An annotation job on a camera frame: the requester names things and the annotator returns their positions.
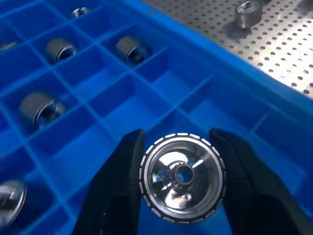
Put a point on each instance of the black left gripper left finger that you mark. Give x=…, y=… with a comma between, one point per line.
x=115, y=191

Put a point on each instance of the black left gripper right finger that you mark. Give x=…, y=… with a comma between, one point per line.
x=249, y=191

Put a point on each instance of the metal roller with ribbed rim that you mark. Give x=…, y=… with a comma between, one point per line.
x=131, y=50
x=247, y=12
x=80, y=11
x=11, y=202
x=183, y=178
x=61, y=50
x=40, y=110

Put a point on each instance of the blue compartment tray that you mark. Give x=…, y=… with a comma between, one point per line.
x=102, y=102

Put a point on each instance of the perforated steel tray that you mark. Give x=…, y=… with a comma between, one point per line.
x=256, y=36

